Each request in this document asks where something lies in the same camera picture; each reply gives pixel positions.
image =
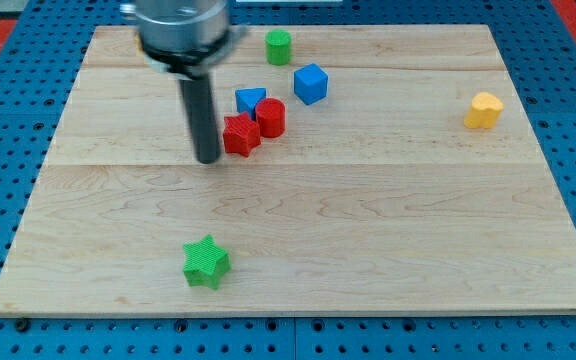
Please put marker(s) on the wooden board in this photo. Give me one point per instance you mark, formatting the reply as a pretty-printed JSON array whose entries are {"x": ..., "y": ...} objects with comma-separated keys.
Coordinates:
[{"x": 376, "y": 201}]

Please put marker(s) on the red cylinder block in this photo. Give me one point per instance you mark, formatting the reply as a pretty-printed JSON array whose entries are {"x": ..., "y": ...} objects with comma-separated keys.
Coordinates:
[{"x": 270, "y": 115}]

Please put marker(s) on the blue cube block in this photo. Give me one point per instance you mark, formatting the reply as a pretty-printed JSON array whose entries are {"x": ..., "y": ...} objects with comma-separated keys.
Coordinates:
[{"x": 310, "y": 83}]

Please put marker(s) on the green star block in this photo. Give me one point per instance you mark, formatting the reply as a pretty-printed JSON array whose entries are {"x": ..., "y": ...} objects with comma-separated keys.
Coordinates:
[{"x": 205, "y": 263}]

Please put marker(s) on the green cylinder block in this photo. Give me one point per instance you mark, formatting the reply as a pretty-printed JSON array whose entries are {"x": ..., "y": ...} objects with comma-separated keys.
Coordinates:
[{"x": 278, "y": 47}]

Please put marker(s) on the yellow heart block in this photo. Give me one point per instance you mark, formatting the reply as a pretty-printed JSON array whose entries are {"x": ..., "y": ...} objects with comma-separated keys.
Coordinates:
[{"x": 484, "y": 112}]

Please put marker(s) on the red star block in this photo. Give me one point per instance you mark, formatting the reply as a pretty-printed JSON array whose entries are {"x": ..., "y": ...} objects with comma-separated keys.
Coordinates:
[{"x": 241, "y": 134}]

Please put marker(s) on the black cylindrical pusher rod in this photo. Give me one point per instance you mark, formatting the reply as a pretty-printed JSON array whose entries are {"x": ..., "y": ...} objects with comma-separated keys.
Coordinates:
[{"x": 198, "y": 104}]

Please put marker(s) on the blue triangle block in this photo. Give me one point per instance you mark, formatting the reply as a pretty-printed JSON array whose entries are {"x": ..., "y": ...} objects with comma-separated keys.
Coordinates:
[{"x": 247, "y": 100}]

